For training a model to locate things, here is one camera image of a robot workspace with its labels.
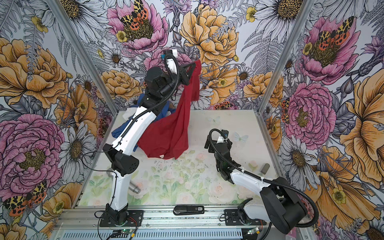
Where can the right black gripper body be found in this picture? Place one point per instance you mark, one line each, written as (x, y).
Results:
(212, 149)

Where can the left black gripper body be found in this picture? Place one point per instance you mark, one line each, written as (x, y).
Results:
(167, 87)

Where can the blue cloth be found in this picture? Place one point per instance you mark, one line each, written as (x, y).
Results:
(120, 129)

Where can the red cloth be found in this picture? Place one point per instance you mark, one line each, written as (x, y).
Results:
(167, 138)

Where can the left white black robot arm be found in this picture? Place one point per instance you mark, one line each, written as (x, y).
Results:
(124, 166)

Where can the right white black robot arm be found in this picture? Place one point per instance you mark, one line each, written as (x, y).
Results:
(284, 206)

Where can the white cloth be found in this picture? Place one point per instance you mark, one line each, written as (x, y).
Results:
(130, 112)

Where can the small grey block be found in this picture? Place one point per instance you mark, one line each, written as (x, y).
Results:
(265, 168)

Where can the right green circuit board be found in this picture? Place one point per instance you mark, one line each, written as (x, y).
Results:
(254, 231)

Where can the green circuit board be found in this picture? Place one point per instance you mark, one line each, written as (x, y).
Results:
(254, 231)
(125, 233)

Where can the silver metal cylinder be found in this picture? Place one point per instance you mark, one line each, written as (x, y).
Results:
(134, 188)

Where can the left green circuit board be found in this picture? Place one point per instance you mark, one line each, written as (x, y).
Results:
(125, 233)

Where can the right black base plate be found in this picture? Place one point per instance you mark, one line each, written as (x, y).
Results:
(238, 218)

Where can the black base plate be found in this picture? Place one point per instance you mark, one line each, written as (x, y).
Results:
(124, 218)
(238, 218)

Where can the black device on rail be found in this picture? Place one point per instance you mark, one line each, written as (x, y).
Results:
(185, 210)

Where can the white slotted cable duct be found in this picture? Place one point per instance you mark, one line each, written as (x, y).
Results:
(157, 234)

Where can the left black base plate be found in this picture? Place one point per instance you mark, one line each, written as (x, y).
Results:
(124, 218)

